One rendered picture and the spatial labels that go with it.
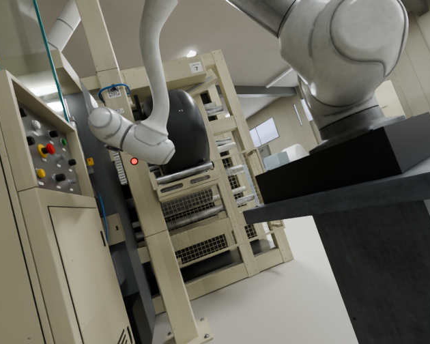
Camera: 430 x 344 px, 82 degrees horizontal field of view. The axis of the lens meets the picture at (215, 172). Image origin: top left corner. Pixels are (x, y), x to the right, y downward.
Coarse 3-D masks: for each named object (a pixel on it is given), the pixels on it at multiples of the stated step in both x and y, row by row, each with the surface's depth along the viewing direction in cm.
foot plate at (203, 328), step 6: (204, 318) 154; (198, 324) 150; (204, 324) 147; (198, 330) 142; (204, 330) 140; (210, 330) 138; (168, 336) 147; (198, 336) 136; (204, 336) 133; (210, 336) 132; (168, 342) 141; (174, 342) 138; (186, 342) 134; (192, 342) 132; (198, 342) 131; (204, 342) 130
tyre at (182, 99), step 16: (176, 96) 141; (144, 112) 147; (176, 112) 135; (192, 112) 137; (176, 128) 133; (192, 128) 136; (176, 144) 134; (192, 144) 137; (208, 144) 145; (176, 160) 138; (192, 160) 142; (208, 160) 154
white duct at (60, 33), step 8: (72, 0) 182; (64, 8) 181; (72, 8) 182; (64, 16) 179; (72, 16) 182; (56, 24) 178; (64, 24) 179; (72, 24) 183; (48, 32) 177; (56, 32) 177; (64, 32) 180; (72, 32) 187; (48, 40) 175; (56, 40) 177; (64, 40) 181; (56, 48) 178
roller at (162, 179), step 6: (210, 162) 145; (192, 168) 143; (198, 168) 143; (204, 168) 144; (210, 168) 145; (168, 174) 140; (174, 174) 140; (180, 174) 141; (186, 174) 142; (192, 174) 144; (162, 180) 139; (168, 180) 140
